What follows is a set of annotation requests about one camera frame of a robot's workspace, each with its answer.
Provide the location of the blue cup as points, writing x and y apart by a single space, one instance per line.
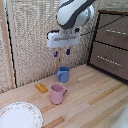
62 74

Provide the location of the white floral-rim plate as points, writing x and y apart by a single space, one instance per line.
20 116

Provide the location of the dark brown drawer cabinet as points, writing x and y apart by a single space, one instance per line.
94 40

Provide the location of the brown drawer front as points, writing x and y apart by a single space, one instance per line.
115 25
111 68

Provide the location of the orange rectangular block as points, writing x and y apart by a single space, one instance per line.
41 88

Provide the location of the pink mug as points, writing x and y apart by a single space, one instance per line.
56 94

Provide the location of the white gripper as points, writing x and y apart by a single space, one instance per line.
63 39

